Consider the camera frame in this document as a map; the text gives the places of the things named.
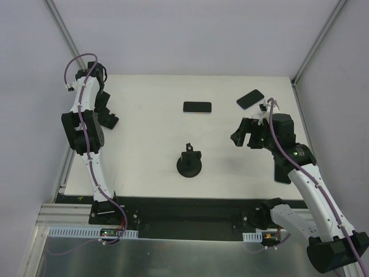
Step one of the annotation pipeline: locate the black phone centre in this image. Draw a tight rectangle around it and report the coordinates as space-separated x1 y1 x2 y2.
183 102 212 114

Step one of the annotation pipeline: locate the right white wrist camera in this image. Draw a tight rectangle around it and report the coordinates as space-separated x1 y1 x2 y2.
257 98 280 125

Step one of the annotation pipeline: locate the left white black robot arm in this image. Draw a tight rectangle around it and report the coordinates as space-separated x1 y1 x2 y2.
61 61 122 224

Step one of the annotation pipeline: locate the blue phone top right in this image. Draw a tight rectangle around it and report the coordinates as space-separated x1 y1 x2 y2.
236 89 265 110

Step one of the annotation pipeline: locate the left white cable duct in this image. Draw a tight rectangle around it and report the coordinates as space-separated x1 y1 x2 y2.
48 227 138 239

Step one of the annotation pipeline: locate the white cable duct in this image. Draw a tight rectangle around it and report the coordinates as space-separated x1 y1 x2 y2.
48 227 138 239
242 231 263 243

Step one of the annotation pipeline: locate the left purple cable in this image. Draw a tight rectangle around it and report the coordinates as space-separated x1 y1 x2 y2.
46 53 129 256

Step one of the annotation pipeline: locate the aluminium frame post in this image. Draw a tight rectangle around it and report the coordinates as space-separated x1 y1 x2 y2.
43 0 81 58
291 0 349 88

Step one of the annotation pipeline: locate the right white cable duct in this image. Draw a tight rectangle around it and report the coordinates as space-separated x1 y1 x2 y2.
242 231 263 243

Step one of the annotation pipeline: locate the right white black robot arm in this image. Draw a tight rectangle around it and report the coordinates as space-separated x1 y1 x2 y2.
231 114 368 276

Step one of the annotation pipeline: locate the black round-base phone holder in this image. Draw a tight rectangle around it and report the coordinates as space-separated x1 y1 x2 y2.
176 143 202 178

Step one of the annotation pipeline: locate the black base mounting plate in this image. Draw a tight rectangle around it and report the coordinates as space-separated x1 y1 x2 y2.
56 194 308 242

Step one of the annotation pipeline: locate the left aluminium frame post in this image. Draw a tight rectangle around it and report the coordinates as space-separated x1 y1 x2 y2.
43 0 81 58

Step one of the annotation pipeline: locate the silver metal phone stand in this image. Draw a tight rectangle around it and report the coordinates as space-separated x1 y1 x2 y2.
251 113 262 120

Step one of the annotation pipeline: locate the right aluminium frame post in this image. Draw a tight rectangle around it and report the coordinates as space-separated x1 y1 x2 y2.
291 0 349 88

